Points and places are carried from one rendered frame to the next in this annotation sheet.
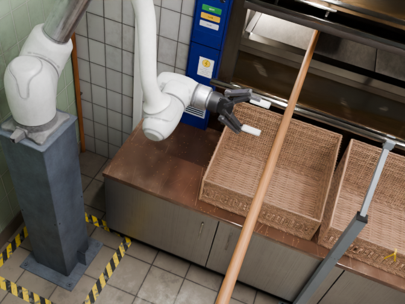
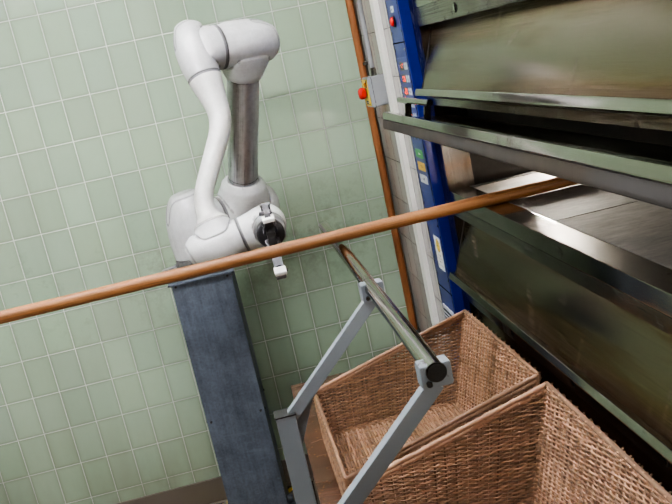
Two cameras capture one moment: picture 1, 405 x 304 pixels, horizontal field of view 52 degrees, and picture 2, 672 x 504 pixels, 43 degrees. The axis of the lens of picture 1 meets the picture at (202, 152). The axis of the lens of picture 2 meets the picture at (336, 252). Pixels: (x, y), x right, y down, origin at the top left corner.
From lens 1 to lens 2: 237 cm
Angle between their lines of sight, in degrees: 69
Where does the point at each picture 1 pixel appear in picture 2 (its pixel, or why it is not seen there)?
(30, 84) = (171, 209)
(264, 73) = (476, 253)
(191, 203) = (311, 440)
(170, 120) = (202, 237)
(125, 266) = not seen: outside the picture
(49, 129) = not seen: hidden behind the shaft
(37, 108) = (176, 237)
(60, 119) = not seen: hidden behind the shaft
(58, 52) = (229, 193)
